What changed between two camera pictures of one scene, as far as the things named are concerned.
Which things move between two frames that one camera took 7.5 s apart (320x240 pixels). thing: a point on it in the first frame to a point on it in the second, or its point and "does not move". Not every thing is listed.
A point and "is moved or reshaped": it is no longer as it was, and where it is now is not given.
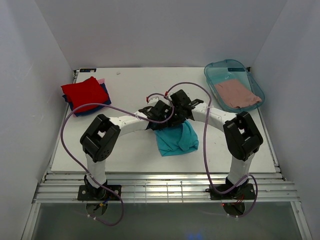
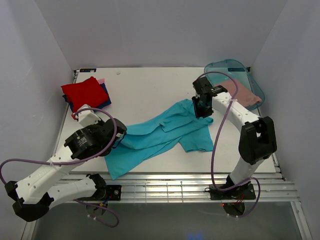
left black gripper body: (166, 122) to (119, 135)
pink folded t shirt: (101, 81) does not move
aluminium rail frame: (269, 187) does not move
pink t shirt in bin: (237, 94) does not move
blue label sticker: (87, 70) does not move
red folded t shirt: (86, 91) does not move
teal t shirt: (177, 139) is moved or reshaped
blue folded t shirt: (83, 112) does not move
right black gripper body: (176, 116) to (203, 108)
